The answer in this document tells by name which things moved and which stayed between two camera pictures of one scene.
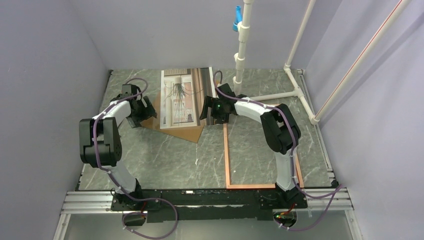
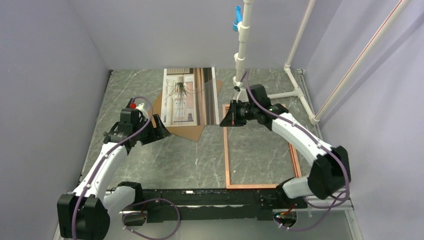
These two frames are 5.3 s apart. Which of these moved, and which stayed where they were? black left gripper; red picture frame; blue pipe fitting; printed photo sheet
Moved: black left gripper
Stayed: printed photo sheet; blue pipe fitting; red picture frame
